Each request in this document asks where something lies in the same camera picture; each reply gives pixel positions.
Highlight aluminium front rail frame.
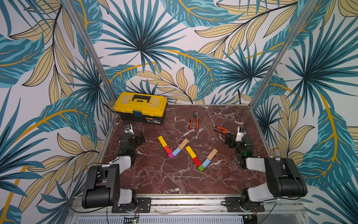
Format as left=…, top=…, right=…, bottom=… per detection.
left=65, top=194, right=310, bottom=224

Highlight red block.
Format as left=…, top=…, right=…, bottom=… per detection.
left=193, top=157, right=201, bottom=167
left=164, top=146, right=172, bottom=155

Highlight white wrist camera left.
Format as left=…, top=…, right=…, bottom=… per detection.
left=124, top=124, right=134, bottom=135

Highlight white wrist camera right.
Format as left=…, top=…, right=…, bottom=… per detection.
left=235, top=127, right=246, bottom=142

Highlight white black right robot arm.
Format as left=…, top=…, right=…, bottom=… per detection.
left=225, top=132, right=307, bottom=210

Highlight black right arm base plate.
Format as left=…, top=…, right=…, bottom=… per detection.
left=221, top=197, right=265, bottom=213

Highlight orange needle nose pliers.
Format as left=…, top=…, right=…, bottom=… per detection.
left=214, top=126, right=233, bottom=134

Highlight yellow short block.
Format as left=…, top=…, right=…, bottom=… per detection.
left=158, top=136, right=167, bottom=147

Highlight green small cube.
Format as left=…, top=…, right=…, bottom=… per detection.
left=198, top=165, right=205, bottom=172

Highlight orange groove joint pliers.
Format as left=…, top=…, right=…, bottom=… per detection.
left=189, top=111, right=200, bottom=130

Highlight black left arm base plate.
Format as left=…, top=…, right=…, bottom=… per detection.
left=112, top=197, right=152, bottom=214

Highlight yellow long block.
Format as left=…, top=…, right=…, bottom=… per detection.
left=186, top=146, right=197, bottom=159

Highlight yellow black toolbox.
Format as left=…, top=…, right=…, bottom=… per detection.
left=114, top=92, right=167, bottom=125

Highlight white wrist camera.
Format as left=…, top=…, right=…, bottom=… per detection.
left=124, top=124, right=134, bottom=135
left=235, top=127, right=246, bottom=142

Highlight natural wood long block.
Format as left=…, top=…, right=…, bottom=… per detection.
left=207, top=148, right=218, bottom=160

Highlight silver left corner post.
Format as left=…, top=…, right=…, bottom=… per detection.
left=63, top=0, right=117, bottom=102

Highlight silver aluminium corner post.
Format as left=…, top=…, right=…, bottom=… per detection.
left=249, top=0, right=318, bottom=110

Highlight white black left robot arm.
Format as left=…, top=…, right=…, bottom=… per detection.
left=82, top=132, right=145, bottom=209

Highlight light blue block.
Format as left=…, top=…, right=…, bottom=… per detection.
left=202, top=158, right=211, bottom=168
left=172, top=147, right=181, bottom=157

